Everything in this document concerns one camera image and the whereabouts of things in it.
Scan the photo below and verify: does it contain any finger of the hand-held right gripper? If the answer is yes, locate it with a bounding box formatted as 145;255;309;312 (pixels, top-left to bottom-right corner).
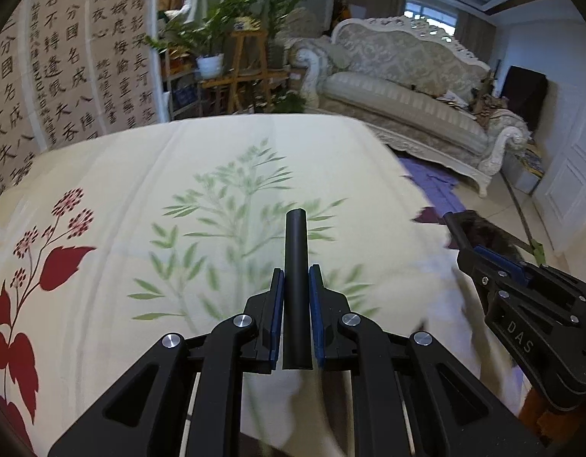
474;246;530;286
442;210;479;260

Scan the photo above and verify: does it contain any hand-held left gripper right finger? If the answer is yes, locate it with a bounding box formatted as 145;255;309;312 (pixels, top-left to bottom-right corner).
308;264;551;457

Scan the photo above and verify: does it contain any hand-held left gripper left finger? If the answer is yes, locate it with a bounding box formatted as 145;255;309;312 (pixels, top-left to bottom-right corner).
48;268;286;457

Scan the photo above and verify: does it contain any black plastic tube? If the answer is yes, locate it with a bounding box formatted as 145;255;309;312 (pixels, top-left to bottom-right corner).
282;208;315;369

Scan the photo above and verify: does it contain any purple floor cloth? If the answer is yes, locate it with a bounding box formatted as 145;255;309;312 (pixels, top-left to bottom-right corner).
398;157;465;224

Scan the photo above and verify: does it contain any storage box with cloth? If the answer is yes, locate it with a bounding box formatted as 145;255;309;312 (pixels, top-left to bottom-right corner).
505;145;543;196

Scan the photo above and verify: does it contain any white door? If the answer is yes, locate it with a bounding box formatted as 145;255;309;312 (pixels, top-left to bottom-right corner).
533;24;586;253

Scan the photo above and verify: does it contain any tiger print cloth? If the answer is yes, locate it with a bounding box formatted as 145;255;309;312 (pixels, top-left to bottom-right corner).
471;90;510;127

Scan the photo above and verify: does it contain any ornate white sofa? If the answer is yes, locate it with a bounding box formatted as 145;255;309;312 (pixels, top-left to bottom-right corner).
290;16;529;198

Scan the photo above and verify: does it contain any black television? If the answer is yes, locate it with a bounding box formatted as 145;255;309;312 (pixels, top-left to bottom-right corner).
502;64;548;131

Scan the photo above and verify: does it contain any floral tablecloth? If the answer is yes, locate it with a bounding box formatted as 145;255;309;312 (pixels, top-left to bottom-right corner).
0;114;532;457

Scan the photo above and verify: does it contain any brown window curtain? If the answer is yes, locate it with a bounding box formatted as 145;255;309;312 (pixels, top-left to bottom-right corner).
457;12;489;58

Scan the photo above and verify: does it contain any small leafy floor plant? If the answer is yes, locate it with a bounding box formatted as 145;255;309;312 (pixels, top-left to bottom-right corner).
271;93;308;114

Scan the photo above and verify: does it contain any window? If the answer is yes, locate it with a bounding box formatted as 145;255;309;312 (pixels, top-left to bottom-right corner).
403;1;458;39

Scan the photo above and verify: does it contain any beige throw blanket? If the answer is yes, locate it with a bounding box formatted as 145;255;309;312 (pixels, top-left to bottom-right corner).
324;40;351;70

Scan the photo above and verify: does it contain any blue box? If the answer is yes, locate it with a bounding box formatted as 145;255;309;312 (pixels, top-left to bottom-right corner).
171;83;198;110

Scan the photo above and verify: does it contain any low wooden shelf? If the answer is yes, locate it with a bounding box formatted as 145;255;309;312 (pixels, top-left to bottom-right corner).
166;59;294;117

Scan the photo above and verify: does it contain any green plant in white pot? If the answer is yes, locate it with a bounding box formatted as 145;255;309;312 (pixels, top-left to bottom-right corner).
145;0;255;79

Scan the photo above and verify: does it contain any tall green potted plant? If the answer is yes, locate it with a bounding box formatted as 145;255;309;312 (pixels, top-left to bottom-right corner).
262;0;298;70

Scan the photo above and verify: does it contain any calligraphy paper screen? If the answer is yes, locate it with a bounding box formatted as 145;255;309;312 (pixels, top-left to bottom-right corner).
0;0;160;191

